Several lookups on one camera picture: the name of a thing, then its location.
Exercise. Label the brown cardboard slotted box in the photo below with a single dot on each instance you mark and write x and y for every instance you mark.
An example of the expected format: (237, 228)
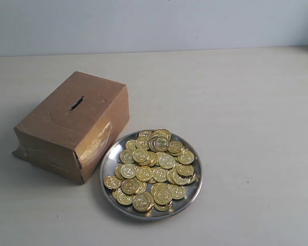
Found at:
(69, 132)

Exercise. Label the gold coin upright top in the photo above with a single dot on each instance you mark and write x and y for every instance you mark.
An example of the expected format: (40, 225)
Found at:
(161, 144)

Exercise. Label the gold coin centre pale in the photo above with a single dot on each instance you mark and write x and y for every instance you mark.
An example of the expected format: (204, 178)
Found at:
(166, 161)

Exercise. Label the gold coin right edge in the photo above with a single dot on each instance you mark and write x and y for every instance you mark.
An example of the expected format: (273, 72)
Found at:
(186, 157)

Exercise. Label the pale gold coin left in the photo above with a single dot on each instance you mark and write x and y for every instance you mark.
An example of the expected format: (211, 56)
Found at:
(128, 171)

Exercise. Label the gold coin lower left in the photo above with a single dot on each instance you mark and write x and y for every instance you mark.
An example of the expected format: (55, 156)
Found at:
(129, 186)

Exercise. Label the gold coin far left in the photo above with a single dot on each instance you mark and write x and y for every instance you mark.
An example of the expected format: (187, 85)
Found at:
(111, 182)

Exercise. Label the gold coin lower right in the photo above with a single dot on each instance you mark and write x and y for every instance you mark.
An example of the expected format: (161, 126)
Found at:
(177, 192)

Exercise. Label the gold coin front bottom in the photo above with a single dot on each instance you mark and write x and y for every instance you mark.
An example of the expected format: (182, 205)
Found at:
(143, 202)

